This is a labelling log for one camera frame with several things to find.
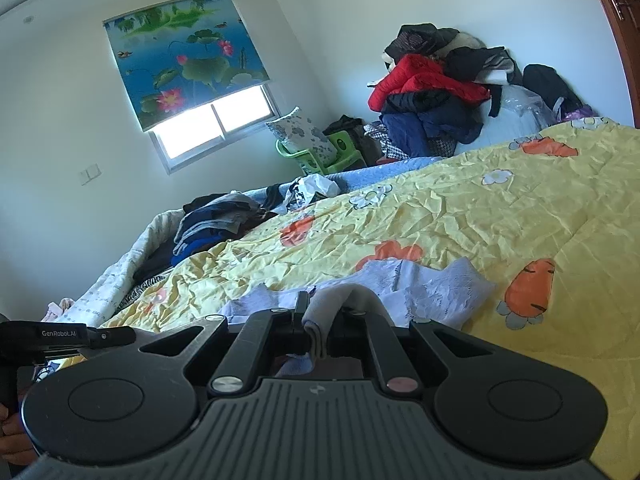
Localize white lace small garment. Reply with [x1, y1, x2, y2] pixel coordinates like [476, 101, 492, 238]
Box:
[221, 258, 496, 377]

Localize folded dark clothes stack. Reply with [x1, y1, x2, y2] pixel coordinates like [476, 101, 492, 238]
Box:
[171, 192, 276, 266]

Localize black clothes on pile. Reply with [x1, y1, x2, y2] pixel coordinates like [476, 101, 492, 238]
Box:
[382, 23, 522, 117]

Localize person left hand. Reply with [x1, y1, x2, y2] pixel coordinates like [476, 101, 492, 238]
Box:
[0, 404, 38, 466]

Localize white quilted blanket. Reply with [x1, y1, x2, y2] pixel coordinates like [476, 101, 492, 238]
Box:
[55, 209, 184, 327]

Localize black white patterned garment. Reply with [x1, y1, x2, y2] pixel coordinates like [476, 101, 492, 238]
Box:
[262, 174, 341, 214]

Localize blue bed sheet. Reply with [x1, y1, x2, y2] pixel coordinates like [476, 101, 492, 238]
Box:
[240, 155, 446, 202]

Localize green plastic chair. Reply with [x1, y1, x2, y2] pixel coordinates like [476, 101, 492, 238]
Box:
[276, 130, 367, 176]

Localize floral white pillow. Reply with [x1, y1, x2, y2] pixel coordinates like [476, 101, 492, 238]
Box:
[266, 106, 338, 166]

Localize navy blue jacket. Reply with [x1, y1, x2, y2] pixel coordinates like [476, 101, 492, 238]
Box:
[380, 90, 483, 158]

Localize bright window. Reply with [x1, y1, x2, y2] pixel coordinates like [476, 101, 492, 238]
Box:
[149, 84, 278, 174]

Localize yellow carrot print quilt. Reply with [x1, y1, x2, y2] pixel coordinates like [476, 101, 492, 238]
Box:
[100, 118, 639, 479]

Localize red puffer jacket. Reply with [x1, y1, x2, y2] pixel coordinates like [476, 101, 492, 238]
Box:
[368, 54, 490, 112]

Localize lotus print roller blind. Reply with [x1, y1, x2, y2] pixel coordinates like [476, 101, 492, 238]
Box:
[103, 0, 269, 131]

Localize brown wooden door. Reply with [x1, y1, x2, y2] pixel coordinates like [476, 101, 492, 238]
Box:
[600, 0, 639, 128]

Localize white wall switch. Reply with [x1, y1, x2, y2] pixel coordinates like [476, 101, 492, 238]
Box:
[78, 164, 102, 185]

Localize black bag by wall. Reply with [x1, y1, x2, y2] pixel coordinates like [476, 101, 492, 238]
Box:
[522, 64, 584, 120]

